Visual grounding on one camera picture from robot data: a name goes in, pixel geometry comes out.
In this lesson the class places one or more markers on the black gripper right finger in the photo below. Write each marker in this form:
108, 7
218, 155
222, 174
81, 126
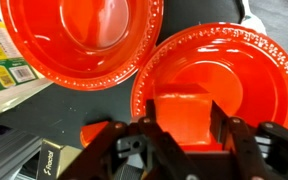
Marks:
219, 121

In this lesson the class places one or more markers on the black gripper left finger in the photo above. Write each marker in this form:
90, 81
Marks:
150, 111

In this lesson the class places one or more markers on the red block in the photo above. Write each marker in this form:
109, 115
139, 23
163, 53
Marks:
184, 116

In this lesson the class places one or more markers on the small orange-red block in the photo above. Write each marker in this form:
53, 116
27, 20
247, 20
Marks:
92, 131

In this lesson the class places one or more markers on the red plastic bowl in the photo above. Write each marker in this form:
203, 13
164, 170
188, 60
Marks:
250, 66
80, 40

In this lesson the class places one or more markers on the wooden shape sorter box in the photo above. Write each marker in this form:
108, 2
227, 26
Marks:
4, 60

